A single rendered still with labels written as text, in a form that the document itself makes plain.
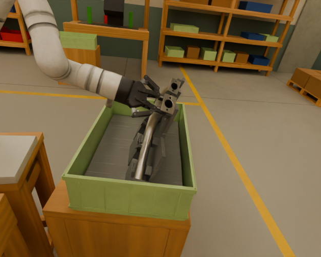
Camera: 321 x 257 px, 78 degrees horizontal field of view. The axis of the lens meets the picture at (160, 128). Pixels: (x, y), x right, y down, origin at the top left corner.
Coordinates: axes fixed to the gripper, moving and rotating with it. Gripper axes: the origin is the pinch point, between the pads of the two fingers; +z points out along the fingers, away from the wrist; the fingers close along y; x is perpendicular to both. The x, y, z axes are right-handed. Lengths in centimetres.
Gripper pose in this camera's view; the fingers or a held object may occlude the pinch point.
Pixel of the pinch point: (163, 104)
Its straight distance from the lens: 60.9
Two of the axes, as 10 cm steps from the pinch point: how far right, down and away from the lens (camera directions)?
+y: 2.5, -9.4, 2.4
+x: -3.1, 1.6, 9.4
